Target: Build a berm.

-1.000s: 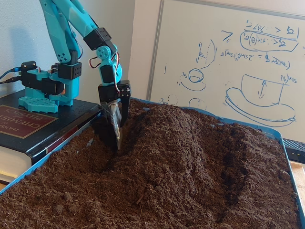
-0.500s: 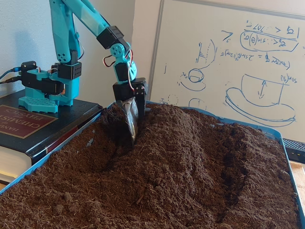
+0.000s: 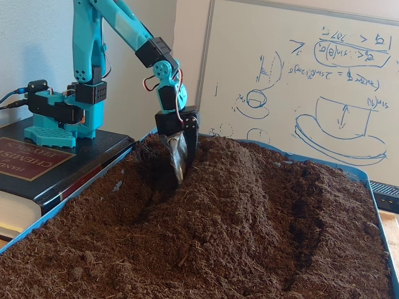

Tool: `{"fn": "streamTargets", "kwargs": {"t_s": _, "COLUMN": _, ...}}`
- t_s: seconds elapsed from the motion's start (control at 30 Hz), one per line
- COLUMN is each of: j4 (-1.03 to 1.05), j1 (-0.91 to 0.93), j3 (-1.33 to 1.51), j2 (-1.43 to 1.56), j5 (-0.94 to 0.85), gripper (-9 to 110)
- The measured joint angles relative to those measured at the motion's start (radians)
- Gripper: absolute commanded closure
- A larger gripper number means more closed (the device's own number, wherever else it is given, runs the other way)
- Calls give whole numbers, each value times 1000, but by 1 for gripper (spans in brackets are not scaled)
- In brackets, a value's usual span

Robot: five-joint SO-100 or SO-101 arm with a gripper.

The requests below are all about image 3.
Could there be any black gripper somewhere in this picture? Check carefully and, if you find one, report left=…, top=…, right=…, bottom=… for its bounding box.
left=155, top=105, right=201, bottom=191

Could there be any brown soil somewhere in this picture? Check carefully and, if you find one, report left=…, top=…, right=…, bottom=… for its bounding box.
left=0, top=130, right=395, bottom=299

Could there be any black chemistry physics handbook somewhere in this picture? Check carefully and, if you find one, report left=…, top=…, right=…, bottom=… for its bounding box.
left=0, top=120, right=137, bottom=242

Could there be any whiteboard with blue sketches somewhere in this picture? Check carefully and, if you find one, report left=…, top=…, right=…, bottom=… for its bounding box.
left=191, top=0, right=399, bottom=184

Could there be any blue plastic tray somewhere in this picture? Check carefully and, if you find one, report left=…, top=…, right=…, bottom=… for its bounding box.
left=0, top=125, right=399, bottom=299

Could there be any black vented device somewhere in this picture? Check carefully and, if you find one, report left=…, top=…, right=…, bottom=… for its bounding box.
left=369, top=181, right=399, bottom=215

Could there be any black cable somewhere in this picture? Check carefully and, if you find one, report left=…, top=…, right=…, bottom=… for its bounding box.
left=0, top=100, right=31, bottom=110

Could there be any blue cable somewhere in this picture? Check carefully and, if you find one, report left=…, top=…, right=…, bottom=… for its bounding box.
left=0, top=88, right=29, bottom=105

